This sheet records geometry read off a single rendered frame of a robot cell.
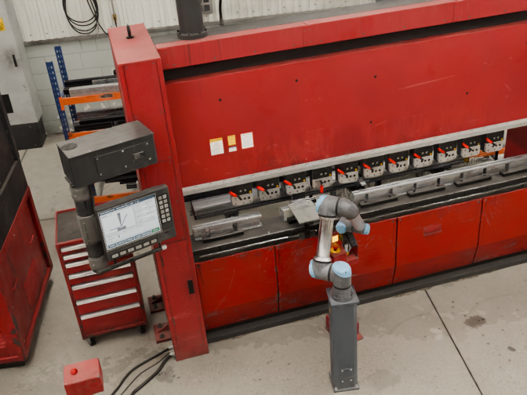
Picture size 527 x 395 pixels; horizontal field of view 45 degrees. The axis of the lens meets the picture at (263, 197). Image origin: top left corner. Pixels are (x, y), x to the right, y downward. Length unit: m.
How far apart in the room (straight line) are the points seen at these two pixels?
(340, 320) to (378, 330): 0.92
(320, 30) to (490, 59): 1.33
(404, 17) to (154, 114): 1.75
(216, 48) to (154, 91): 0.48
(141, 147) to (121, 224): 0.47
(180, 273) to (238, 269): 0.47
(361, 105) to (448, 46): 0.72
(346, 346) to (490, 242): 1.78
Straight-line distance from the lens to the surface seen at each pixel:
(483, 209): 5.33
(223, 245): 4.54
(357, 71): 4.41
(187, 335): 4.82
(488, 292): 5.54
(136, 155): 3.71
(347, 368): 4.49
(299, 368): 4.79
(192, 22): 4.06
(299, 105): 4.34
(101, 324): 5.12
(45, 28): 8.66
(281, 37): 4.13
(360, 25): 4.31
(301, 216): 4.52
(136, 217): 3.85
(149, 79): 3.83
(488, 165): 5.31
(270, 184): 4.51
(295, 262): 4.79
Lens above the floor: 3.41
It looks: 30 degrees down
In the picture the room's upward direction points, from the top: 5 degrees counter-clockwise
